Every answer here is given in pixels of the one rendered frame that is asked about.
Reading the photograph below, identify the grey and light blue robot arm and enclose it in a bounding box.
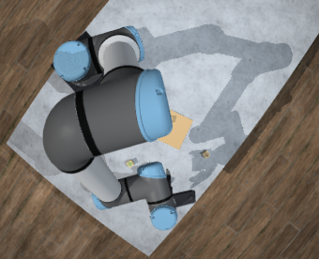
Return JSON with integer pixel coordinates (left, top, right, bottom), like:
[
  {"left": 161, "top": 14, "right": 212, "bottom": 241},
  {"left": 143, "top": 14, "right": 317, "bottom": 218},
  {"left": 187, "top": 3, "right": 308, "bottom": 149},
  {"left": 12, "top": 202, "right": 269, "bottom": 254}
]
[{"left": 43, "top": 26, "right": 196, "bottom": 231}]

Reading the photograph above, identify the tan flat mat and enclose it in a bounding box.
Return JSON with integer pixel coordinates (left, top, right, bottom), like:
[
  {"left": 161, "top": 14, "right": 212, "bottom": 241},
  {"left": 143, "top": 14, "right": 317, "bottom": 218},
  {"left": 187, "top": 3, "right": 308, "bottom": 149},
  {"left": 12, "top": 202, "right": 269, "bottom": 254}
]
[{"left": 157, "top": 110, "right": 193, "bottom": 149}]

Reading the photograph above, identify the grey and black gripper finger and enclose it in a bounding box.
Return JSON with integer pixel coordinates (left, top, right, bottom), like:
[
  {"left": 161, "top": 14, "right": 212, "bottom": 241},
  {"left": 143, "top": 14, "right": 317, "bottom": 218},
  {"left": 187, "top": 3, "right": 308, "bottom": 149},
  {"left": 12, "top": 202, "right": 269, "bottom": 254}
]
[{"left": 166, "top": 169, "right": 171, "bottom": 188}]

